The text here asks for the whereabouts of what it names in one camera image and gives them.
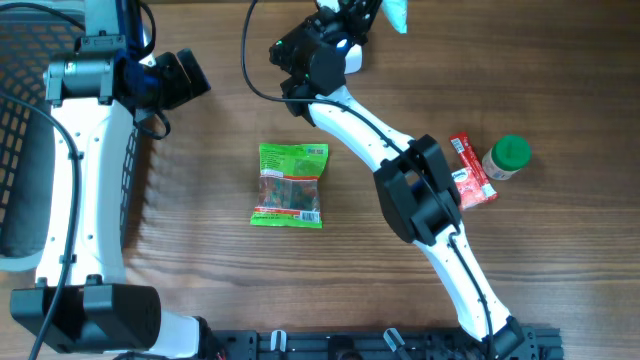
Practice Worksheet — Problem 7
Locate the white barcode scanner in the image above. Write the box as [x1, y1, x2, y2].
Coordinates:
[344, 45, 363, 75]

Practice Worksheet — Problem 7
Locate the teal packet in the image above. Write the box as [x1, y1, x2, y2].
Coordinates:
[381, 0, 408, 34]

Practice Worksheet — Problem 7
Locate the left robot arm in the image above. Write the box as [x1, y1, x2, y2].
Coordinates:
[10, 1, 225, 359]

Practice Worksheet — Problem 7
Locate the grey plastic shopping basket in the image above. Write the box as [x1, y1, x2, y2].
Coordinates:
[1, 12, 140, 283]

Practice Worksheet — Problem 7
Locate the green lid spice jar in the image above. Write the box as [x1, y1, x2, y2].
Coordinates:
[482, 135, 532, 180]

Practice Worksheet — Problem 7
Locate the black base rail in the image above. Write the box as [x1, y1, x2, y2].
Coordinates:
[199, 327, 565, 360]

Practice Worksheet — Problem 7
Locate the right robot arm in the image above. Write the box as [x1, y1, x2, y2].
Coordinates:
[269, 1, 525, 359]

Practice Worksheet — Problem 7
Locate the red Kleenex tissue pack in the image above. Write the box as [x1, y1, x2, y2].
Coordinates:
[452, 167, 488, 210]

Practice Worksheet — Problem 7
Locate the left black cable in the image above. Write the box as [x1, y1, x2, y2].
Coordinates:
[0, 0, 172, 360]

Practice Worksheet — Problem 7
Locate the green snack bag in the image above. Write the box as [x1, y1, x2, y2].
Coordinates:
[250, 143, 329, 229]

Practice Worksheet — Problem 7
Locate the red stick packet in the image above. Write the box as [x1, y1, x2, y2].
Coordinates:
[449, 132, 498, 202]

